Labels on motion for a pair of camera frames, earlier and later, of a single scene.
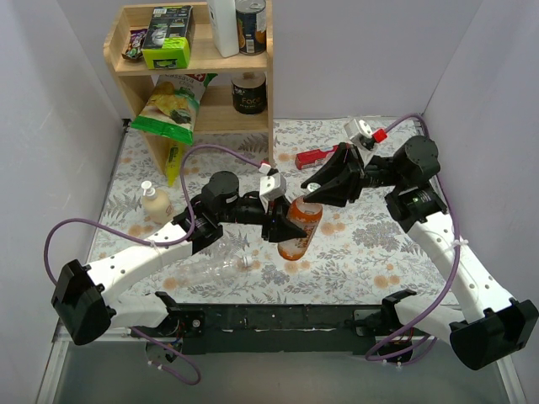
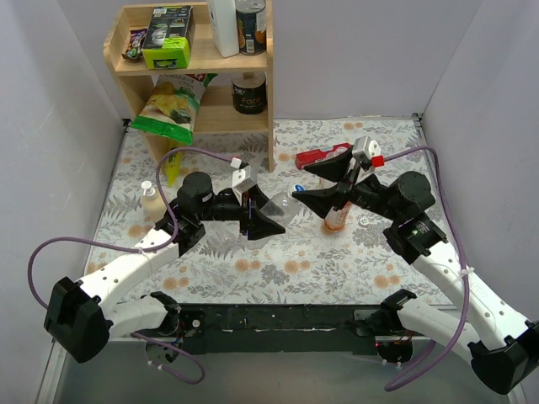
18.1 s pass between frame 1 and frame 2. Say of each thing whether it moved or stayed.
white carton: stayed
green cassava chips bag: stayed
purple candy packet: stayed
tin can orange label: stayed
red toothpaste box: stayed
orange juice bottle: moved
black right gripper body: moved
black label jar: stayed
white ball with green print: moved
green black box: stayed
